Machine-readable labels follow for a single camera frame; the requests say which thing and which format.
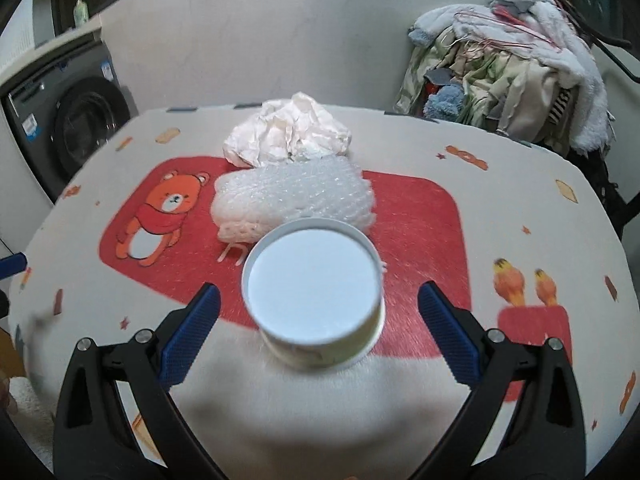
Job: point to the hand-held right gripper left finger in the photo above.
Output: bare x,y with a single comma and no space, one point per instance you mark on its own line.
190,335

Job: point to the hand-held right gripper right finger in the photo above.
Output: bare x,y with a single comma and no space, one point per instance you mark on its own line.
450,335

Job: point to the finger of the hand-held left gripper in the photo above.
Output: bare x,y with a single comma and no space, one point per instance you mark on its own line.
14,265

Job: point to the white paper cup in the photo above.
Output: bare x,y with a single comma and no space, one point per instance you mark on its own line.
312,285

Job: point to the grey washing machine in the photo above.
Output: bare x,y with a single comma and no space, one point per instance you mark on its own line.
70,120

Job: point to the crumpled white tissue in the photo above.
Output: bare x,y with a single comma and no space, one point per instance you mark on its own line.
280,130

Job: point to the green soap bottle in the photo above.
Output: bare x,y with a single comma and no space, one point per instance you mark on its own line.
81,12

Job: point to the pile of clothes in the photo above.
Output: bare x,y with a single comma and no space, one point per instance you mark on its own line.
500,75

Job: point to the black exercise bike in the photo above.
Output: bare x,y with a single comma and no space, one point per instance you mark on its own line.
615,110

